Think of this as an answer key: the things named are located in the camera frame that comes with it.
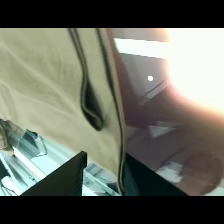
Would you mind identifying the khaki garment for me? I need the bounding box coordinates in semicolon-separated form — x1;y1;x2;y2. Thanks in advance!
0;27;128;197

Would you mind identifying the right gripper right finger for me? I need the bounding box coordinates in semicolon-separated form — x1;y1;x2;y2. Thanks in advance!
121;152;190;197

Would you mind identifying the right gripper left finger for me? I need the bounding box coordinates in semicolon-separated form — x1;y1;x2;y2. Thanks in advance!
20;150;88;197

